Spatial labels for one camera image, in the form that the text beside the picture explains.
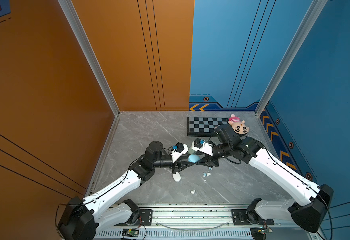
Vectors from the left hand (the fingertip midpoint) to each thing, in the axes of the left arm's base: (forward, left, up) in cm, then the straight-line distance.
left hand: (192, 159), depth 69 cm
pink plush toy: (+32, -34, -14) cm, 48 cm away
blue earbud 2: (+1, -9, -22) cm, 24 cm away
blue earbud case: (-1, -1, +2) cm, 2 cm away
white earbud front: (-8, -2, -22) cm, 24 cm away
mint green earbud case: (-2, +1, +10) cm, 11 cm away
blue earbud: (+5, -13, -22) cm, 26 cm away
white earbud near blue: (+2, -11, -22) cm, 25 cm away
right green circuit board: (-25, -35, -22) cm, 48 cm away
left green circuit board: (-26, +29, -26) cm, 47 cm away
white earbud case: (-1, +7, -21) cm, 22 cm away
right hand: (+1, -2, +1) cm, 3 cm away
